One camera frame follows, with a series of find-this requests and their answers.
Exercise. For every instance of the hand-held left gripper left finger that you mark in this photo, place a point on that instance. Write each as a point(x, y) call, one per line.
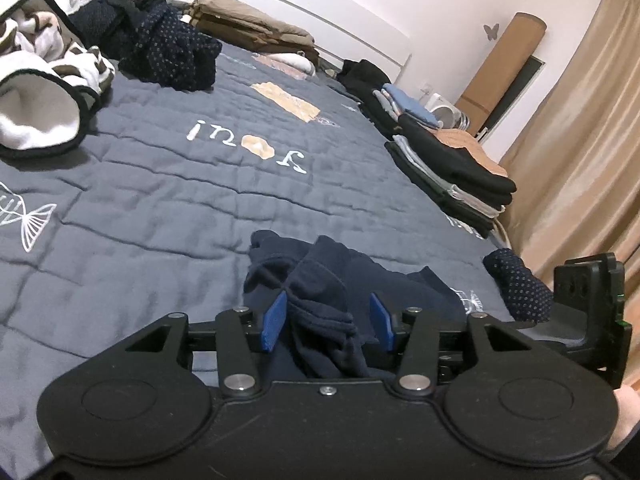
point(274, 320)

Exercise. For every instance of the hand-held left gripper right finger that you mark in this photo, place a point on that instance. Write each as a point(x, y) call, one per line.
point(382, 322)

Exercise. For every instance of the navy blue shirt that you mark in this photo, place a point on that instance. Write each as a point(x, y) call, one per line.
point(330, 300)

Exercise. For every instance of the folded clothes stack black top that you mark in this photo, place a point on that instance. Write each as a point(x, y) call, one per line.
point(460, 175)

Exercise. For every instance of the folded clothes stack blue top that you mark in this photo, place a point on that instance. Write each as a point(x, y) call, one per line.
point(395, 100)

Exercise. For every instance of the person's right hand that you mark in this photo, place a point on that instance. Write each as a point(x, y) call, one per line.
point(627, 417)

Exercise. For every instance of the navy diamond-dotted cloth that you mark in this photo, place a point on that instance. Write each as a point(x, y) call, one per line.
point(520, 285)

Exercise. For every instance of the beige curtain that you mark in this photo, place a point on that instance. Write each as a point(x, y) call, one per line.
point(585, 160)

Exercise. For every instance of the grey-blue printed quilt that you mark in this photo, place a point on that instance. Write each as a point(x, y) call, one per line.
point(175, 200)

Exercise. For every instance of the peach cushion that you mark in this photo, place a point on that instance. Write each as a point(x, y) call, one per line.
point(475, 152)

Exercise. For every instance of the white fan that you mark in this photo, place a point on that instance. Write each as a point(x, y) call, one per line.
point(447, 112)

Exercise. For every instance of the dark framed panel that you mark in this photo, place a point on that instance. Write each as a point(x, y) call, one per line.
point(520, 90)

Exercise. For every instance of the white pillow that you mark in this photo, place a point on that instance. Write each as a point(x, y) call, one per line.
point(295, 64)

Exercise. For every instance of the black dotted knit sweater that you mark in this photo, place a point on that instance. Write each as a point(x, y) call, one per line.
point(160, 45)

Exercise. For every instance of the folded brown blankets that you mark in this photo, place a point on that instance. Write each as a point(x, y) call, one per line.
point(250, 22)

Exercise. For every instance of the white headboard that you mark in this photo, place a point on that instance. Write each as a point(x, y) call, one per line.
point(300, 10)

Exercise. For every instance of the white fleece hoodie dark print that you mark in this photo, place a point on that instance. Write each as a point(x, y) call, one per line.
point(45, 85)

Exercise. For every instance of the butterfly wall sticker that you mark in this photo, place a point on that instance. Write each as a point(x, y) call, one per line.
point(491, 31)

